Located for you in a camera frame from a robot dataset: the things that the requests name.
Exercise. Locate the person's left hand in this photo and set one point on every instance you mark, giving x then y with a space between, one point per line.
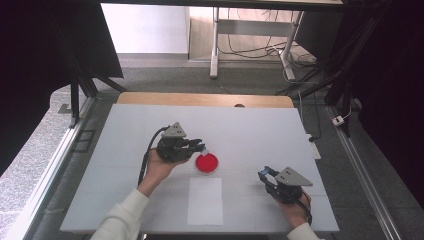
156 171

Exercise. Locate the person's right hand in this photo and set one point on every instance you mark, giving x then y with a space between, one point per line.
296 213

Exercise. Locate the white paper sheet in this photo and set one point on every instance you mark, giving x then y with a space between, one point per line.
205 203

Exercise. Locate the white power strip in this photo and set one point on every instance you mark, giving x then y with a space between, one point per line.
314 150

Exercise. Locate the black curtain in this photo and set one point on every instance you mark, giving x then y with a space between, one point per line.
390 83
33 66

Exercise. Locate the aluminium floor rail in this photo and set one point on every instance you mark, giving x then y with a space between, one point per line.
50 170
363 173

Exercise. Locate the red round ink pad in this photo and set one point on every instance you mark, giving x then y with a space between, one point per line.
207 163

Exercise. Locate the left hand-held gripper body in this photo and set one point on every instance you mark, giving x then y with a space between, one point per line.
173 148

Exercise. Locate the black metal stand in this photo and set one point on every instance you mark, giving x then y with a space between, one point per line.
75 96
338 76

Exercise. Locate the blue stamp cap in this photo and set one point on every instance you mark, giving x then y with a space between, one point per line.
264 171

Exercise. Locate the small white plug adapter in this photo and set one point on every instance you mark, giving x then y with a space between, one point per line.
338 120

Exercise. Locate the wooden table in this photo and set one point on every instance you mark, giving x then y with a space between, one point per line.
200 100

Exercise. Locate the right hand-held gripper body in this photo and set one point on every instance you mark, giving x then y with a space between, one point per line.
288 186

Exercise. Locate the metal desk frame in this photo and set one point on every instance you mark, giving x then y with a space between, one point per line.
253 28

